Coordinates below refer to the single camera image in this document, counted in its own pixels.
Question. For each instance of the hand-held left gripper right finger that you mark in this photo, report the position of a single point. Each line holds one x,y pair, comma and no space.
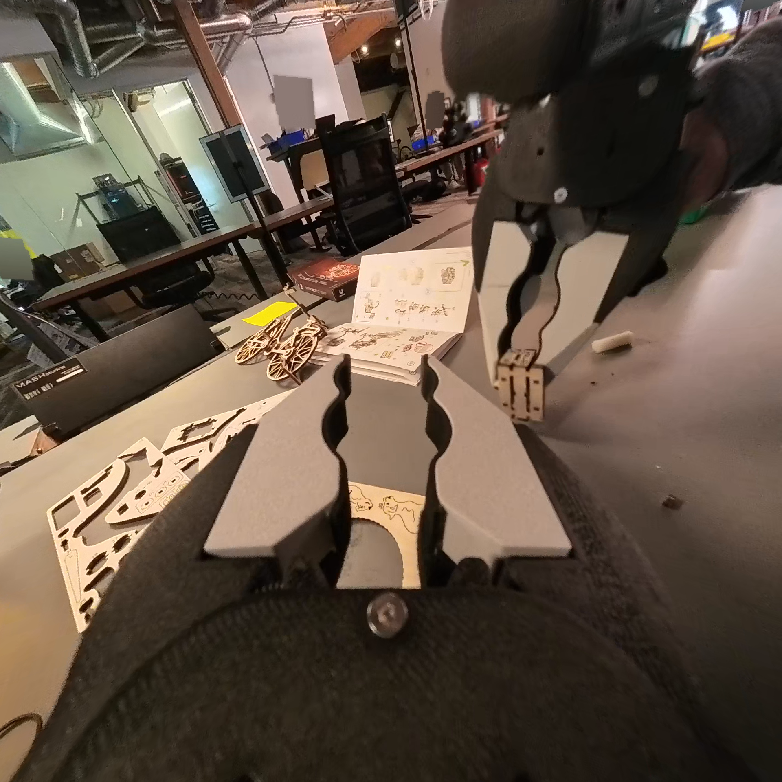
495,489

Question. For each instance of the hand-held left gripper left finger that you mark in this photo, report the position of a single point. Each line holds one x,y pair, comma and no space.
287,476

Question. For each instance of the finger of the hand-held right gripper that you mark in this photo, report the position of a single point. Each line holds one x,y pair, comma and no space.
586,287
498,275

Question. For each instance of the small wooden box model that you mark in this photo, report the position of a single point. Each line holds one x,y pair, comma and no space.
520,385

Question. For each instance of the person's right forearm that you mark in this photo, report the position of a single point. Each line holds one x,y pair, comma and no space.
751,104

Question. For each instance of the wooden parts sheet small cutouts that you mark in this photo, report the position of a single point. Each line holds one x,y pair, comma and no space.
208,434

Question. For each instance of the wooden bicycle model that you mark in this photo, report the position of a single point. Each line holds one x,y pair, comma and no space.
287,348

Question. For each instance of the wooden parts sheet curved cutouts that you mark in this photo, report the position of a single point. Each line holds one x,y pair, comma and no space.
79,550

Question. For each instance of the person's right hand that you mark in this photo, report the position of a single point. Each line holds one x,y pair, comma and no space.
708,162

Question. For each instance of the small white stick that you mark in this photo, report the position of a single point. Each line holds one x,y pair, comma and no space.
612,342

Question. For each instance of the open instruction booklet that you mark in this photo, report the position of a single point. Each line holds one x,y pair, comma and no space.
415,293

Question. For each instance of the black mesh office chair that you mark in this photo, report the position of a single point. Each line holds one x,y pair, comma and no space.
366,183

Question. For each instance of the yellow sticky note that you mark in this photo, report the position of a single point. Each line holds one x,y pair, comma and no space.
267,313

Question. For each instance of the dark printed kit box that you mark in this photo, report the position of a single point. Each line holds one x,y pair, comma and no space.
324,278

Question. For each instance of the small dark wood scrap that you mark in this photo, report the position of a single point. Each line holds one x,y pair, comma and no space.
672,501

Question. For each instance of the black case with label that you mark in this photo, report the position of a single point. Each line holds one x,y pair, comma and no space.
122,372

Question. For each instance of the long dark table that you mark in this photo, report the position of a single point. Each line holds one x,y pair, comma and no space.
140,262

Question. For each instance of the black equipment cart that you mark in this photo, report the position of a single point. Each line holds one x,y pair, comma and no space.
137,235

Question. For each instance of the grey panel on stand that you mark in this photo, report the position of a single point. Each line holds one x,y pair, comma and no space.
234,162

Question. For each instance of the metal ventilation duct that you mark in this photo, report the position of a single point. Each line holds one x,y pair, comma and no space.
36,116

